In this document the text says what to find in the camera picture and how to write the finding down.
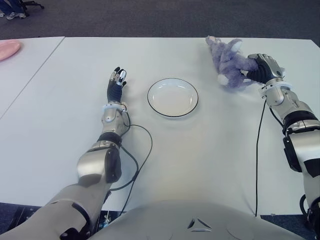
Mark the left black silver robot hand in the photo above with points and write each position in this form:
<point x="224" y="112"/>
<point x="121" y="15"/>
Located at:
<point x="114" y="92"/>

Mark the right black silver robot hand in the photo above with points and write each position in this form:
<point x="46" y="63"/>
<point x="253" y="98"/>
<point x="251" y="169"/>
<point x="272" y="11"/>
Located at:
<point x="267" y="70"/>

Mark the purple plush bunny doll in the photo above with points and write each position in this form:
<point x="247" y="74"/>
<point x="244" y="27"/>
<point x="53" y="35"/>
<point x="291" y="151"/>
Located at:
<point x="230" y="67"/>

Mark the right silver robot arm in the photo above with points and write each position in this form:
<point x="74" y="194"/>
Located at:
<point x="300" y="150"/>

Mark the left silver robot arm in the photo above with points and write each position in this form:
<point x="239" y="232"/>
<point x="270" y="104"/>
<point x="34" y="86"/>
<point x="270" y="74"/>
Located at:
<point x="92" y="165"/>

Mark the white plate with black rim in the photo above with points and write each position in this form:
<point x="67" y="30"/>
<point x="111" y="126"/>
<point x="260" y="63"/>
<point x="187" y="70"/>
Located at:
<point x="172" y="98"/>

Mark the pink plate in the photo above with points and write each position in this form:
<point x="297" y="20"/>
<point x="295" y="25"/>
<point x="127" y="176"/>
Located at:
<point x="8" y="50"/>

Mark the black office chair base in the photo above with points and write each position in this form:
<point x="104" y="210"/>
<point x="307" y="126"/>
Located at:
<point x="32" y="3"/>

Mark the white sneaker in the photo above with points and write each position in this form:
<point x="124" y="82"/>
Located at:
<point x="16" y="16"/>

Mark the blue jeans leg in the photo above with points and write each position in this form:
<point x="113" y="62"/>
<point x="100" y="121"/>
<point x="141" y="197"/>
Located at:
<point x="12" y="6"/>

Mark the silver robot torso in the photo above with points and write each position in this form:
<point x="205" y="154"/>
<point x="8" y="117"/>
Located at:
<point x="200" y="220"/>

